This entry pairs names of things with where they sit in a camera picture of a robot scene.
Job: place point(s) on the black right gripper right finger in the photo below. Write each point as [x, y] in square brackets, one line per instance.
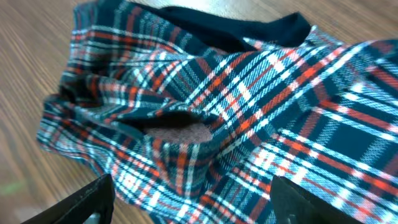
[293, 204]

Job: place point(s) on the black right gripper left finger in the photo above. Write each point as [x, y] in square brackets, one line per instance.
[94, 203]

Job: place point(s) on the plaid shorts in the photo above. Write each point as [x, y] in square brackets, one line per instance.
[193, 114]

